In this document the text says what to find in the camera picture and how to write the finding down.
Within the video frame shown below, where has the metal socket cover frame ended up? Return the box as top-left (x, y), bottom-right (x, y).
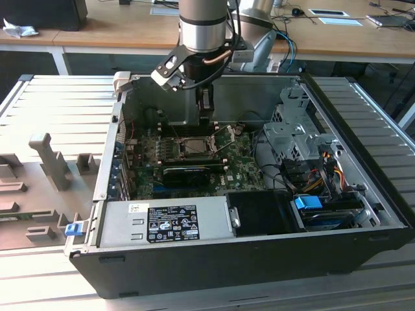
top-left (209, 124), bottom-right (236, 156)

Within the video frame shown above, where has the silver CPU green edge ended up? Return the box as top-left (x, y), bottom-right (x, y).
top-left (184, 139), bottom-right (208, 155)

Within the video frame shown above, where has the metal CPU socket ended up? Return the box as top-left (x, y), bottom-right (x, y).
top-left (174, 135), bottom-right (217, 160)

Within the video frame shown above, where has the green motherboard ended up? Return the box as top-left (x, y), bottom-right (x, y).
top-left (124, 124), bottom-right (272, 201)

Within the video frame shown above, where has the black graphics card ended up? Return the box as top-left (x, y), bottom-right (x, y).
top-left (161, 166), bottom-right (212, 189)

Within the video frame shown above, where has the beige case latch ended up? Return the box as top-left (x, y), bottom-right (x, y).
top-left (113, 71), bottom-right (132, 98)

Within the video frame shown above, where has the perforated metal drive cage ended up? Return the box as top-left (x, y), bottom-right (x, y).
top-left (261, 77), bottom-right (328, 163)

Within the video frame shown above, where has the wooden office desk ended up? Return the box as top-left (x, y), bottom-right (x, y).
top-left (0, 0), bottom-right (415, 77)

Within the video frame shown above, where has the hard disk in blue carrier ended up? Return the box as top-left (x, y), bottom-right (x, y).
top-left (291, 193), bottom-right (362, 233)

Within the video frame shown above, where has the grey power supply with label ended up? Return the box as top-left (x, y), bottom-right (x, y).
top-left (95, 196), bottom-right (235, 249)

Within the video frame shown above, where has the black and grey PC case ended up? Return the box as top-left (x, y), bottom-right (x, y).
top-left (63, 71), bottom-right (415, 301)

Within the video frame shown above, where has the blue case latch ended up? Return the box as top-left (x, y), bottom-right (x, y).
top-left (64, 222), bottom-right (82, 237)

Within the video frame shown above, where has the black computer tower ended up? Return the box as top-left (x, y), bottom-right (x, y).
top-left (0, 0), bottom-right (89, 32)

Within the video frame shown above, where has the grey parts rack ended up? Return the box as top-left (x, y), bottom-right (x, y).
top-left (0, 132), bottom-right (102, 252)

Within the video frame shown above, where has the crumpled white paper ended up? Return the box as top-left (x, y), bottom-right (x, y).
top-left (2, 17), bottom-right (40, 40)

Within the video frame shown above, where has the grey laptop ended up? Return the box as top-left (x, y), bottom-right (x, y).
top-left (365, 12), bottom-right (413, 29)

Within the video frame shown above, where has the green RAM stick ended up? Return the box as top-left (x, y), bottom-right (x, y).
top-left (0, 210), bottom-right (53, 224)

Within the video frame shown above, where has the copper coloured hose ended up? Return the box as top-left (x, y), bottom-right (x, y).
top-left (202, 51), bottom-right (233, 66)

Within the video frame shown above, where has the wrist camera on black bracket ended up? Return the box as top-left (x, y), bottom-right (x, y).
top-left (150, 46), bottom-right (191, 93)

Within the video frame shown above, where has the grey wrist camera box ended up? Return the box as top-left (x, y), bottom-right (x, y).
top-left (231, 41), bottom-right (255, 64)

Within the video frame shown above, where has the blue cable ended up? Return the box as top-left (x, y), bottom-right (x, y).
top-left (275, 29), bottom-right (307, 74)

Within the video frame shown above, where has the white desk cable hatch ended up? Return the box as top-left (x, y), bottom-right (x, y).
top-left (307, 8), bottom-right (351, 17)
top-left (150, 5), bottom-right (181, 16)
top-left (318, 16), bottom-right (366, 27)

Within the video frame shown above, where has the coloured power wire bundle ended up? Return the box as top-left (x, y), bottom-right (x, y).
top-left (306, 152), bottom-right (346, 195)

